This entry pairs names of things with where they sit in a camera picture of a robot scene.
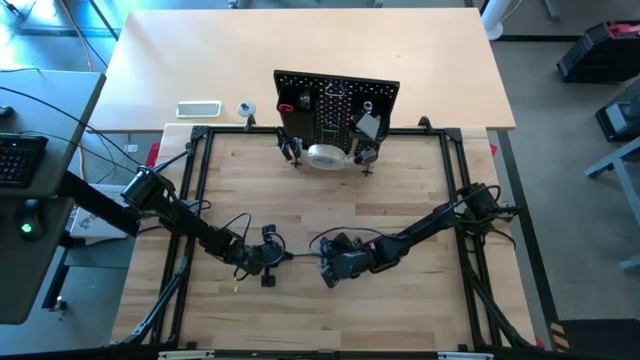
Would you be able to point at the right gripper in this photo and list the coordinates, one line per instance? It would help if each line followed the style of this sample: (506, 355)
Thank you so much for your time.
(350, 262)

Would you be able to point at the white fan base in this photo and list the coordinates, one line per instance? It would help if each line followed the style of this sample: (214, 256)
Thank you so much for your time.
(495, 20)

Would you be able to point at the long double-prong peg hook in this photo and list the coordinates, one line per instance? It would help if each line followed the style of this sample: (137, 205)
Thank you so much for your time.
(330, 134)

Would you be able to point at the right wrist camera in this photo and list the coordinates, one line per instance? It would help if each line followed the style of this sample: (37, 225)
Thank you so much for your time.
(344, 240)

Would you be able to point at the black computer mouse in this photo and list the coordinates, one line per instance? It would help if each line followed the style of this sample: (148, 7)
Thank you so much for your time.
(30, 220)

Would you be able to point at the clear tape roll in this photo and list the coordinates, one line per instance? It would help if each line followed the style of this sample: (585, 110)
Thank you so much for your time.
(325, 157)

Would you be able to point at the grey side desk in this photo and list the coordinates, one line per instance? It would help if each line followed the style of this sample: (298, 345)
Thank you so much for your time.
(50, 100)

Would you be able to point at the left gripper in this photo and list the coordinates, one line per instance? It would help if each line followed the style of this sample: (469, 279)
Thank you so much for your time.
(267, 252)

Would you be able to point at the black toolbox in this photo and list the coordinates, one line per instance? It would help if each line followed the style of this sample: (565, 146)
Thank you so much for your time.
(600, 55)

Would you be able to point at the black storage bin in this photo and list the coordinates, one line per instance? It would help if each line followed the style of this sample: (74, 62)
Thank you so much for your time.
(295, 125)

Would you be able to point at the beige desk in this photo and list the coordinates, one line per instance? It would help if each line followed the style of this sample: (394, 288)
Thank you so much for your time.
(300, 45)

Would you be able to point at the white rectangular tray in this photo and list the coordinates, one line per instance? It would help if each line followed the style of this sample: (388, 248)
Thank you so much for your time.
(198, 109)

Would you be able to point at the black aluminium frame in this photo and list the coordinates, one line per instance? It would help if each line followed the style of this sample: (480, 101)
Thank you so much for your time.
(450, 300)

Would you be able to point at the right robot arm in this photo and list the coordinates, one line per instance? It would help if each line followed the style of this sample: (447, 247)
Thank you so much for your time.
(425, 225)

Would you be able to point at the red clamp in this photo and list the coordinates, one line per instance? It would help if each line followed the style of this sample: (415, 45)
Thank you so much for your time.
(152, 155)
(493, 149)

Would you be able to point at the black peg board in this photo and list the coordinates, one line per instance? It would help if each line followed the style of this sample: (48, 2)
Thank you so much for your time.
(345, 102)

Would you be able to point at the black mat orange stripes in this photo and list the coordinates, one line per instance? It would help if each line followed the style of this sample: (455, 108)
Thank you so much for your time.
(600, 340)

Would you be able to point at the black keyboard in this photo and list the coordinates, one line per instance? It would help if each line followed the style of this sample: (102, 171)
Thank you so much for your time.
(20, 160)

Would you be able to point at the white cardboard box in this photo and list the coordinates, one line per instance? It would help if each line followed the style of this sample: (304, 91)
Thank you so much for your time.
(92, 222)

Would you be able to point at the black box grey panel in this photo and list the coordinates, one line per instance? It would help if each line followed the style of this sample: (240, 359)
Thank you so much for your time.
(620, 117)

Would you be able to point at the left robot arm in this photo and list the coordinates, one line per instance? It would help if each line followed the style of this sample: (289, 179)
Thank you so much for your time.
(190, 225)

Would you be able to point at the clear safety glasses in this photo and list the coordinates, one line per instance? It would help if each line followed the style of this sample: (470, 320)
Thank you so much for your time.
(304, 100)

